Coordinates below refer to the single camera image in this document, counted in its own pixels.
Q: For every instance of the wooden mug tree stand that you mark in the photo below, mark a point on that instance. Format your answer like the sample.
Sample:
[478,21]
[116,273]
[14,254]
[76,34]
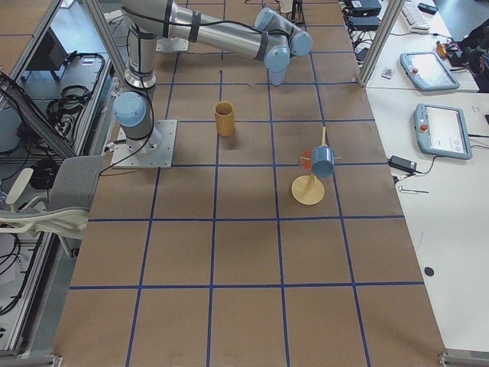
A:
[308,189]

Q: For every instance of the orange mug on tree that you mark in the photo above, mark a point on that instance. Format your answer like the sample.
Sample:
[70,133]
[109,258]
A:
[304,160]

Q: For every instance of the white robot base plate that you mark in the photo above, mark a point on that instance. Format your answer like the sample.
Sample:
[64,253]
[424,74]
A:
[157,152]

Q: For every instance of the blue mug on tree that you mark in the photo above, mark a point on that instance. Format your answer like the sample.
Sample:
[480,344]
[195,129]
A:
[322,161]

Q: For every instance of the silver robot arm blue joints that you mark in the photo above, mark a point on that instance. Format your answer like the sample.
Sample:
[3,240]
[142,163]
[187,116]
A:
[263,70]

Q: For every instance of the teach pendant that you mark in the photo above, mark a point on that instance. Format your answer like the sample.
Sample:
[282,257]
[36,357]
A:
[427,71]
[441,130]

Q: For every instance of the aluminium frame post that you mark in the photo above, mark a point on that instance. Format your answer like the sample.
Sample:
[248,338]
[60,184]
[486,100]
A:
[391,13]

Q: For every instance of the black wire mug rack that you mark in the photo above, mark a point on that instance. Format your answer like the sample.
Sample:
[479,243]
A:
[296,16]

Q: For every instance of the teach pendant far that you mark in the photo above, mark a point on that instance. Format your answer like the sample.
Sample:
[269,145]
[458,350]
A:
[427,71]

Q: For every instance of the white keyboard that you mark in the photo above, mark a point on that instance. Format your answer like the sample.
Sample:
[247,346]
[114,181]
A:
[413,18]

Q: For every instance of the teach pendant near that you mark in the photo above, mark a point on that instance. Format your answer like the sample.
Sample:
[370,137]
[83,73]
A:
[441,130]

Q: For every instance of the grey office chair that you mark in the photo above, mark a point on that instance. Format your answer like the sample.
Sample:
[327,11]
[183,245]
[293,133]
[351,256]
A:
[65,211]

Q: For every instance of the black power brick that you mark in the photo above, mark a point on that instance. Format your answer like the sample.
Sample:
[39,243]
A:
[402,164]

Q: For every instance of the white ceramic mug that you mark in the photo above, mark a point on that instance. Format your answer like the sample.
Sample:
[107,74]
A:
[286,6]

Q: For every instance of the allen key tool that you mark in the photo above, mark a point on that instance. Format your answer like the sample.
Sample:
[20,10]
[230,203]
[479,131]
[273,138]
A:
[411,191]

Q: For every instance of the bamboo chopstick holder cup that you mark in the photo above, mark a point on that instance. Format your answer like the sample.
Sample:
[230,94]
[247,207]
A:
[224,118]

